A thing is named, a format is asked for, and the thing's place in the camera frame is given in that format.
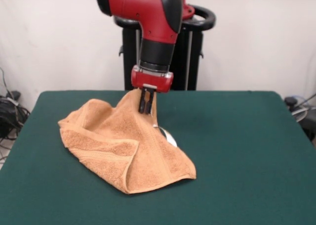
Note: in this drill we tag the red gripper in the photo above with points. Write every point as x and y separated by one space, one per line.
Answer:
150 81

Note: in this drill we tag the tan terry towel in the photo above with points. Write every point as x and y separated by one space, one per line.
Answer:
138 146

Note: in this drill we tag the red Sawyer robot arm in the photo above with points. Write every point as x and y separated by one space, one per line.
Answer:
148 17

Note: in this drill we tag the dark green table cloth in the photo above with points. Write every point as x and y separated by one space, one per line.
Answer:
247 160

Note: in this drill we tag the black power brick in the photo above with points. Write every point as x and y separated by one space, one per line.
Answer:
14 94

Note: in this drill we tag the black plug device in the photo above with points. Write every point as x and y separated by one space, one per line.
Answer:
290 101

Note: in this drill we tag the grey round stand foot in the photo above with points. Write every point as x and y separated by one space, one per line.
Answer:
300 115

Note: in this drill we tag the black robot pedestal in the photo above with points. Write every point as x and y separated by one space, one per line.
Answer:
192 57

